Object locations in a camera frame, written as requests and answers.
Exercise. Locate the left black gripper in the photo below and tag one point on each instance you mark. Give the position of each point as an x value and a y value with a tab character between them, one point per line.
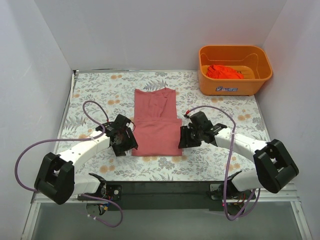
126	141

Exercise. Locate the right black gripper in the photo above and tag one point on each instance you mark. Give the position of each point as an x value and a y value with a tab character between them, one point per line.
188	137

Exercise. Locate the pink t shirt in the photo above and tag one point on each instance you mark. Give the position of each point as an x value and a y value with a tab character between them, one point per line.
157	126

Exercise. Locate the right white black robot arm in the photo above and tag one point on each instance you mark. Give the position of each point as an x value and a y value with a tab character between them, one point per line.
274	166

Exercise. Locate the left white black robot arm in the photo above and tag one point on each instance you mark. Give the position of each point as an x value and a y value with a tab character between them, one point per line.
57	177

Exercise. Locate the floral patterned table mat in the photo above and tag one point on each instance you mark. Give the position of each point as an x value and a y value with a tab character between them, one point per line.
101	96

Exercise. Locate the orange t shirt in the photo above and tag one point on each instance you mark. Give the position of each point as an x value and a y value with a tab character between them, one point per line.
215	71

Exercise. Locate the orange plastic basket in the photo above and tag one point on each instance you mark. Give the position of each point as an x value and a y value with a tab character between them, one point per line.
249	60

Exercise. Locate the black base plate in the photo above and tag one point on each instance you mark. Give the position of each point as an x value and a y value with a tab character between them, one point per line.
165	195

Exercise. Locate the aluminium rail frame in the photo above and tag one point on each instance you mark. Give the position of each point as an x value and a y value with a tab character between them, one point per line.
168	211

